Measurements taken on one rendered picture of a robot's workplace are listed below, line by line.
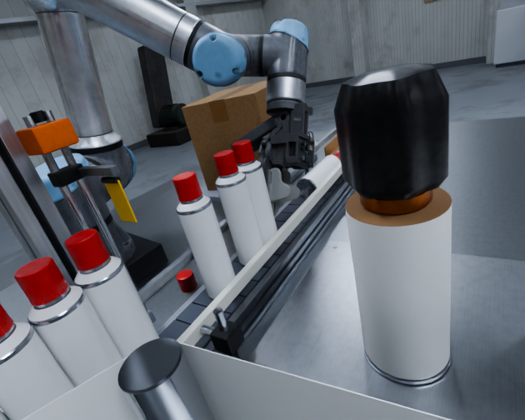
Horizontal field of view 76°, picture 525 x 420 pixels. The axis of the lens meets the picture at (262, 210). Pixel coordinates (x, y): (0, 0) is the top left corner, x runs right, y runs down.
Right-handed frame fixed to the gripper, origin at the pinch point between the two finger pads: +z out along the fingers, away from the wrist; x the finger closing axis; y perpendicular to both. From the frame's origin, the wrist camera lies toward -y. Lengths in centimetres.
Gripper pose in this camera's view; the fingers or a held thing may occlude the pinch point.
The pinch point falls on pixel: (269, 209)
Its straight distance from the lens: 66.0
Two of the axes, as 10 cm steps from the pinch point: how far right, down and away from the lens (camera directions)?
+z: -0.6, 10.0, 0.0
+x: 5.5, 0.3, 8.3
